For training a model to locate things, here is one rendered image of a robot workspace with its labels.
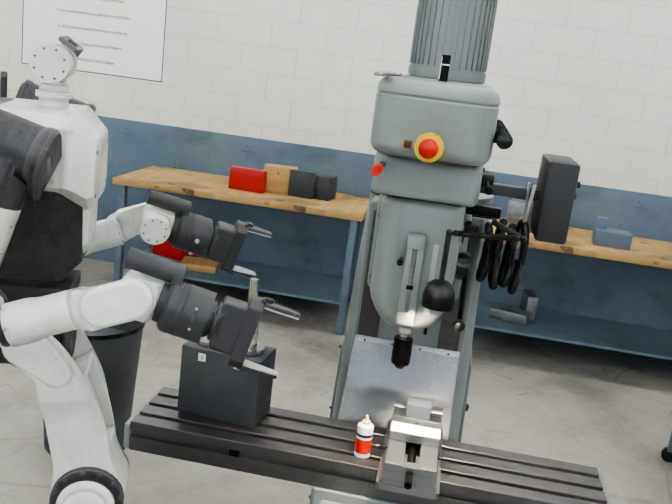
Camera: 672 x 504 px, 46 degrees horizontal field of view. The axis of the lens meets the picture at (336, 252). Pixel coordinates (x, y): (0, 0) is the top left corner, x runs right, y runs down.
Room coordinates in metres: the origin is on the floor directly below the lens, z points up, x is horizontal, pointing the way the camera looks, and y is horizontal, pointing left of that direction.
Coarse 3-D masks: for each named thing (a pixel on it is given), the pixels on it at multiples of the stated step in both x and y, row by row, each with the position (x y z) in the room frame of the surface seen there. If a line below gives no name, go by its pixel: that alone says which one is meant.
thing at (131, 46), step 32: (32, 0) 6.48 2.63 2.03; (64, 0) 6.44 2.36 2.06; (96, 0) 6.41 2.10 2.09; (128, 0) 6.37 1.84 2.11; (160, 0) 6.34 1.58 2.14; (32, 32) 6.48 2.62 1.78; (64, 32) 6.44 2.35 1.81; (96, 32) 6.40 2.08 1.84; (128, 32) 6.37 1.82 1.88; (160, 32) 6.33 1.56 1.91; (96, 64) 6.40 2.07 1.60; (128, 64) 6.37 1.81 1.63; (160, 64) 6.33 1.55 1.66
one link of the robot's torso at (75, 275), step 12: (72, 276) 1.45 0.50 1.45; (0, 288) 1.35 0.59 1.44; (12, 288) 1.36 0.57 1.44; (24, 288) 1.36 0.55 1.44; (36, 288) 1.37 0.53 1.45; (48, 288) 1.37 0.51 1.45; (60, 288) 1.38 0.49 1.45; (72, 288) 1.40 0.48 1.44; (12, 300) 1.36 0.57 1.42; (72, 336) 1.43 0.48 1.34; (72, 348) 1.43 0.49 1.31
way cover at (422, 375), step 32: (352, 352) 2.22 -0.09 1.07; (384, 352) 2.21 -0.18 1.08; (416, 352) 2.21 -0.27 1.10; (352, 384) 2.17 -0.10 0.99; (384, 384) 2.17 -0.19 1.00; (416, 384) 2.16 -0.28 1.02; (448, 384) 2.16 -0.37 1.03; (352, 416) 2.10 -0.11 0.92; (384, 416) 2.10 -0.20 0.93; (448, 416) 2.10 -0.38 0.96
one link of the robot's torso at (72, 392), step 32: (32, 352) 1.34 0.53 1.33; (64, 352) 1.36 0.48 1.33; (64, 384) 1.36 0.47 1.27; (96, 384) 1.49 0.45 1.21; (64, 416) 1.38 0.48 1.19; (96, 416) 1.39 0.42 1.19; (64, 448) 1.39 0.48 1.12; (96, 448) 1.40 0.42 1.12; (64, 480) 1.37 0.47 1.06; (96, 480) 1.38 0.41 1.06
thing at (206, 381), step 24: (192, 360) 1.92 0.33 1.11; (216, 360) 1.90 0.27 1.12; (264, 360) 1.90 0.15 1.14; (192, 384) 1.91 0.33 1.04; (216, 384) 1.90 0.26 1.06; (240, 384) 1.88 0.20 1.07; (264, 384) 1.92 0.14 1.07; (192, 408) 1.91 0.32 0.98; (216, 408) 1.90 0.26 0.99; (240, 408) 1.88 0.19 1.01; (264, 408) 1.94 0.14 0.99
